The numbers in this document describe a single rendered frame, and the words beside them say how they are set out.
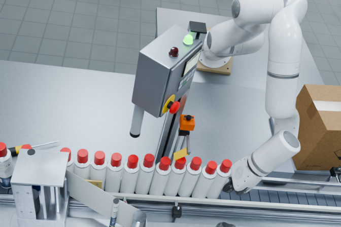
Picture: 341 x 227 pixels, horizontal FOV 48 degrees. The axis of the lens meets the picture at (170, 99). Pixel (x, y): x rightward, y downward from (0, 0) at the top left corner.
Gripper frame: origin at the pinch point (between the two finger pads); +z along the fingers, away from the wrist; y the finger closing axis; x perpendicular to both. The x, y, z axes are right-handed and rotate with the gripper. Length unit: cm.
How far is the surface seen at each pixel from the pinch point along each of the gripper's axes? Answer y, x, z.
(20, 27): -196, -85, 131
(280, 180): -3.3, 17.6, -8.4
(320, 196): -2.6, 38.8, -7.4
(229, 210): 5.4, 3.4, 5.7
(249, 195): -1.3, 12.0, 3.0
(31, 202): 16, -63, 12
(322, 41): -235, 183, 34
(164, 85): 1, -45, -34
